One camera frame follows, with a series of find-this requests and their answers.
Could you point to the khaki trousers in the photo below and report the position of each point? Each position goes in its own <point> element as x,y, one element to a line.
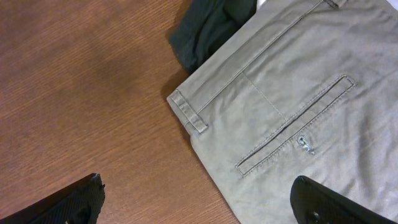
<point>305,87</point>

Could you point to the dark green garment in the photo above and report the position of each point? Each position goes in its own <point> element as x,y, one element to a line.
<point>205,27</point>

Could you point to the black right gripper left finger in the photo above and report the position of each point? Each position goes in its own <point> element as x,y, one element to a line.
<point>77,203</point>

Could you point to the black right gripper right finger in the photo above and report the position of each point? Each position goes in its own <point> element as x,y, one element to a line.
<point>313,203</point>

